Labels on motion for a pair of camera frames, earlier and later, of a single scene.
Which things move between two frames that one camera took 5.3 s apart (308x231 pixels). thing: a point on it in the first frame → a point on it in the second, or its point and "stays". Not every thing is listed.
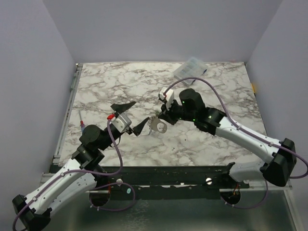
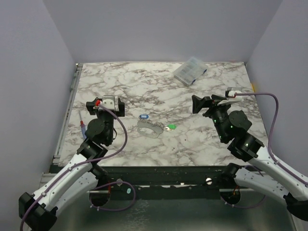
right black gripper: (165, 115) → (211, 106)
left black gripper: (122, 108) → (94, 111)
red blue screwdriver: (82, 122) stays
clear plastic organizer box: (192, 68) stays
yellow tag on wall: (252, 88) stays
